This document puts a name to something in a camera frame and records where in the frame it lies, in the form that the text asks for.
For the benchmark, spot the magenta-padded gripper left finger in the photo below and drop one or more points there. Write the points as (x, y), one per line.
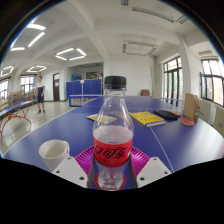
(70, 170)

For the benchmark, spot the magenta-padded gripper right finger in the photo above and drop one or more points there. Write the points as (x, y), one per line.
(153, 170)

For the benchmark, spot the clear red-labelled drink bottle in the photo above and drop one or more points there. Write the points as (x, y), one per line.
(113, 146)

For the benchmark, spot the white cup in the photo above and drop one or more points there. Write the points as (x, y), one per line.
(53, 151)

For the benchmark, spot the yellow book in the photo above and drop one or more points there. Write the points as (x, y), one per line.
(146, 118)

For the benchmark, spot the black paddle case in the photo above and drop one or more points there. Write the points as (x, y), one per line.
(166, 114)

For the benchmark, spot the red table tennis paddle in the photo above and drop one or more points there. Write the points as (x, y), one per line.
(187, 122)

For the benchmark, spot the yellow and blue booklet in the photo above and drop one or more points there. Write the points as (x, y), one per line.
(105, 119)

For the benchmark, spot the low white barrier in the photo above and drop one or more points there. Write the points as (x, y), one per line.
(81, 100)

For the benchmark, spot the brown cardboard box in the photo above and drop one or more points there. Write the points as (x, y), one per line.
(191, 106)

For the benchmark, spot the brown armchair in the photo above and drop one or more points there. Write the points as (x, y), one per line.
(145, 92)

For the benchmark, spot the white cabinet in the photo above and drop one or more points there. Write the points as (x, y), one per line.
(206, 111)
(219, 120)

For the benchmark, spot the person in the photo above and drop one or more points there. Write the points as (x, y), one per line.
(40, 93)

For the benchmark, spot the red-legged blue table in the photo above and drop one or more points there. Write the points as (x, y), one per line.
(11, 111)

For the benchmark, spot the blue partition screen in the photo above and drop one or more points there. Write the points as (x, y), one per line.
(83, 87)

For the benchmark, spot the dark brown door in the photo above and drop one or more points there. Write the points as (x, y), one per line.
(56, 87)

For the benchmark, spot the tall dark-framed window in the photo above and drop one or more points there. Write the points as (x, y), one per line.
(172, 80)

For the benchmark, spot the wide dark-framed window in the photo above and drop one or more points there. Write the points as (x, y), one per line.
(213, 81)

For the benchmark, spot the ceiling lights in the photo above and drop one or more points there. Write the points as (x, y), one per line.
(70, 54)

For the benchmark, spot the ceiling air conditioner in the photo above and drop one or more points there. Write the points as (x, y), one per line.
(140, 48)

